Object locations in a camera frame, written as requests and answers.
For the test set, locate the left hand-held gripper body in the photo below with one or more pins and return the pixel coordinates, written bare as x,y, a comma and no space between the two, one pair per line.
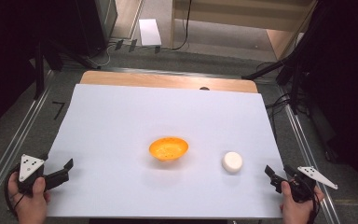
28,168

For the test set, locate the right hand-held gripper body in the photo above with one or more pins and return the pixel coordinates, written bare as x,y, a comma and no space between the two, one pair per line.
313,175

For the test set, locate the white round block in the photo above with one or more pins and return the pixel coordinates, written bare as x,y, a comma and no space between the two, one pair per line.
232,161

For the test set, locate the orange bowl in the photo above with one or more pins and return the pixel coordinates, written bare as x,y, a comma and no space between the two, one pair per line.
168,148

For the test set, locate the person's left hand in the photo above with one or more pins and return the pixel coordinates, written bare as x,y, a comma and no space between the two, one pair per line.
28,205

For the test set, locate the person's right hand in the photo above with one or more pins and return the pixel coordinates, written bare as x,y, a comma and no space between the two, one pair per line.
295,210

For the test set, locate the white table sheet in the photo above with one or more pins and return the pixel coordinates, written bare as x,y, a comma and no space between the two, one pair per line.
136,118

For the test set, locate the black tripod stand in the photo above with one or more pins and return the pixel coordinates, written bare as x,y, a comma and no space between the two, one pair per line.
293,74
39,71

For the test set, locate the wooden table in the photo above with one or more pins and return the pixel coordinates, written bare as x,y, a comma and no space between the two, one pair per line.
155,80

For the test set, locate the black cabinet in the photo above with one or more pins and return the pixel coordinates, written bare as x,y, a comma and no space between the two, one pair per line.
93,25

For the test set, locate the white flat panel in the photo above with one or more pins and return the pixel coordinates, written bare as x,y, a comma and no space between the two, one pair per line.
149,31

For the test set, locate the metal floor rail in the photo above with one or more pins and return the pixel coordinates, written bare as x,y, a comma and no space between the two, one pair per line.
307,155
12,149

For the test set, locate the wooden furniture frame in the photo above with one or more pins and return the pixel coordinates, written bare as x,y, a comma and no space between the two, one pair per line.
230,15

